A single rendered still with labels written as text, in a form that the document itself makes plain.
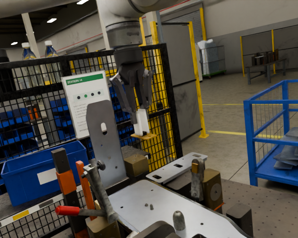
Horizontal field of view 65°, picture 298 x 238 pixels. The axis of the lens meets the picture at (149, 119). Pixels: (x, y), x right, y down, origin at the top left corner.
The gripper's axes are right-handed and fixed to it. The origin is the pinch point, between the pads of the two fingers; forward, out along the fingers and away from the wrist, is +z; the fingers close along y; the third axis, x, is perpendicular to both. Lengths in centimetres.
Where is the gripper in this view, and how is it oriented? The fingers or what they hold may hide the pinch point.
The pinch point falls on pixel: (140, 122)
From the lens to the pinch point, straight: 66.6
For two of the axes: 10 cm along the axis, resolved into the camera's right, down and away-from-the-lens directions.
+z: 1.7, 9.6, 2.3
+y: 7.8, -2.7, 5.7
